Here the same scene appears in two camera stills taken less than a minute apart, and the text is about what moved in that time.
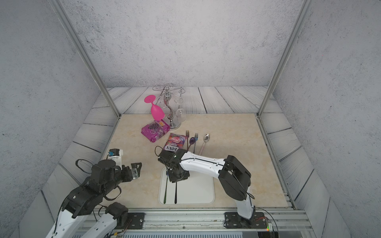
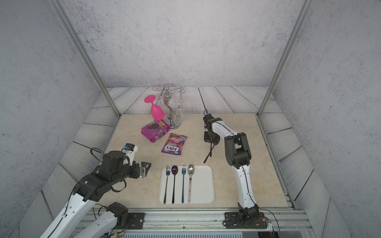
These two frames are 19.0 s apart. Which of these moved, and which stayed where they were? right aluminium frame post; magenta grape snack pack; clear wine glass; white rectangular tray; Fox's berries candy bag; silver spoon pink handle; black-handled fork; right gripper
Moved: right gripper; silver spoon pink handle
Stayed: magenta grape snack pack; clear wine glass; white rectangular tray; black-handled fork; Fox's berries candy bag; right aluminium frame post
